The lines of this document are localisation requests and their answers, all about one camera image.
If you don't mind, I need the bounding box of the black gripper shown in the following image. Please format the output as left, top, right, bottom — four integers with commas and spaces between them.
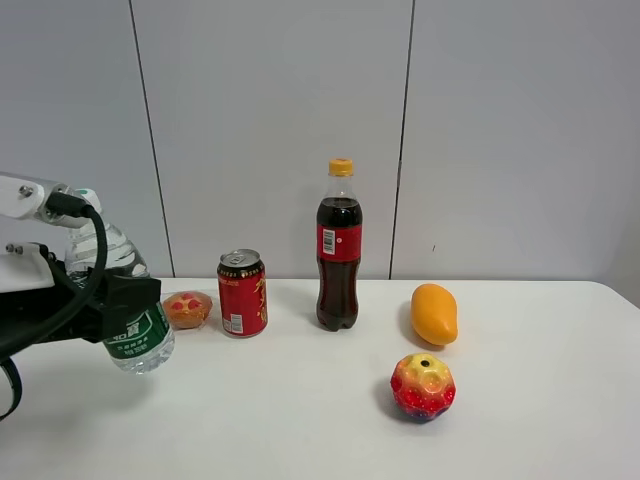
1, 260, 161, 358

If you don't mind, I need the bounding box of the green label water bottle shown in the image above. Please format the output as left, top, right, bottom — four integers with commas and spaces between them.
64, 220, 176, 377

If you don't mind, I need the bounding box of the wrapped muffin with red topping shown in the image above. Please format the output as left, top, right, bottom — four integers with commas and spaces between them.
162, 291, 213, 330

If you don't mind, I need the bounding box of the red drink can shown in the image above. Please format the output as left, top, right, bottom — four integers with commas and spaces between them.
217, 249, 268, 337

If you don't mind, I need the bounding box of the cola bottle yellow cap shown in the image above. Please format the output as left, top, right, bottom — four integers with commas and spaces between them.
316, 158, 363, 331

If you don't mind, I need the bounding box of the yellow mango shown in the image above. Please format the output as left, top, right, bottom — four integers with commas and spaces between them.
410, 284, 458, 346

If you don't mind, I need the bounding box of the red yellow strawberry ball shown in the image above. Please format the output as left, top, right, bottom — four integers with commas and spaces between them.
390, 353, 456, 422

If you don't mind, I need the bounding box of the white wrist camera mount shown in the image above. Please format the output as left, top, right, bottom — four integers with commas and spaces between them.
0, 172, 105, 293

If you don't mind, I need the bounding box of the black camera cable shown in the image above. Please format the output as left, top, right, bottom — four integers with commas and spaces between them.
0, 191, 109, 423

